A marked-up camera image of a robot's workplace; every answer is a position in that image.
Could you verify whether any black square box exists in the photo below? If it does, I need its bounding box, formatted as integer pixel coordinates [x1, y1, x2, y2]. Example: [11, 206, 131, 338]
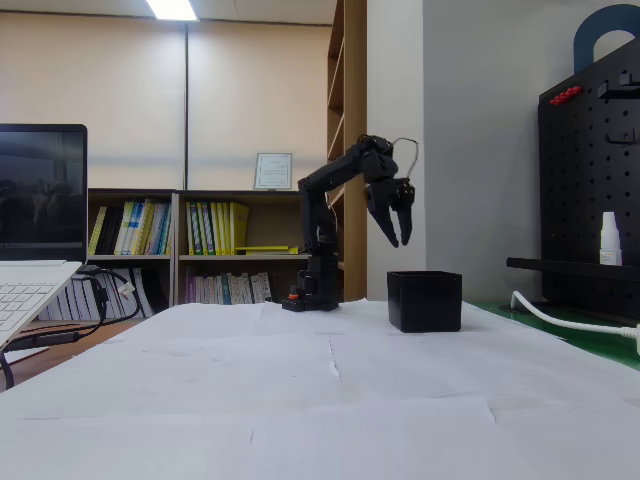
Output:
[386, 270, 463, 334]

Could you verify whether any tall wooden bookshelf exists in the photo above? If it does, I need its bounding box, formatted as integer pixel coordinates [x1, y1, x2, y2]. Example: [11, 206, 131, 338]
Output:
[326, 0, 369, 304]

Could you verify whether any white paper sheet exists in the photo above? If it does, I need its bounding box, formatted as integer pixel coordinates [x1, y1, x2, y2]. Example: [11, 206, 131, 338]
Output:
[0, 397, 497, 480]
[259, 298, 501, 339]
[327, 330, 591, 402]
[112, 302, 269, 340]
[487, 367, 640, 480]
[0, 333, 344, 422]

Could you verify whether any framed white certificate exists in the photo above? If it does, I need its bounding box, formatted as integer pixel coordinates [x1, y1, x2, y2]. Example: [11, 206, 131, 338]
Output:
[253, 151, 294, 191]

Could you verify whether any upright yellow binder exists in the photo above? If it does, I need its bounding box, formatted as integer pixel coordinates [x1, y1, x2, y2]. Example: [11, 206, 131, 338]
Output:
[229, 201, 251, 256]

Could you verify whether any low wooden bookshelf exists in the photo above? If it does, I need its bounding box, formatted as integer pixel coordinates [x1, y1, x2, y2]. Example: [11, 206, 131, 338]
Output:
[171, 188, 321, 307]
[87, 187, 176, 321]

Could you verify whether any black pegboard shelf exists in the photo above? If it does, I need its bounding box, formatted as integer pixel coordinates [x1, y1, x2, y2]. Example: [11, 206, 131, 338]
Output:
[506, 256, 640, 282]

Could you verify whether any black pegboard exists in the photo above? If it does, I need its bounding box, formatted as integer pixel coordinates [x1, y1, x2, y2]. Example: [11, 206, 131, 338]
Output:
[537, 37, 640, 322]

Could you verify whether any white plastic bottle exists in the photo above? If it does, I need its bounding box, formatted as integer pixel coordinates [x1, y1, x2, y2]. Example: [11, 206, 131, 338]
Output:
[598, 211, 624, 266]

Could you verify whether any blue arch shaped board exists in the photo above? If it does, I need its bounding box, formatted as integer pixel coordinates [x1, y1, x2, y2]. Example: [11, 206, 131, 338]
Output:
[573, 3, 640, 76]

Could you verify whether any ceiling light panel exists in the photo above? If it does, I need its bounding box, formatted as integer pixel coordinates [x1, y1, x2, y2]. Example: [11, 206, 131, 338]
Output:
[144, 0, 199, 22]

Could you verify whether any white laptop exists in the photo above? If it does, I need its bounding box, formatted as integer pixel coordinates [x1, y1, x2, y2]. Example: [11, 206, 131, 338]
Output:
[0, 123, 89, 351]

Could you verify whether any red white servo cable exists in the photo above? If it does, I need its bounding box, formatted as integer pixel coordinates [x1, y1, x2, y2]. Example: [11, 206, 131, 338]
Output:
[391, 136, 420, 181]

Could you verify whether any white power strip cable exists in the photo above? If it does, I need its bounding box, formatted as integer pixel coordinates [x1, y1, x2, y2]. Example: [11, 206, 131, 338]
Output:
[510, 290, 640, 337]

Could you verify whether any black laptop cable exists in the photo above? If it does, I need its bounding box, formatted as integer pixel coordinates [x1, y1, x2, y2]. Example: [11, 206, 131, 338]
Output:
[0, 267, 144, 391]

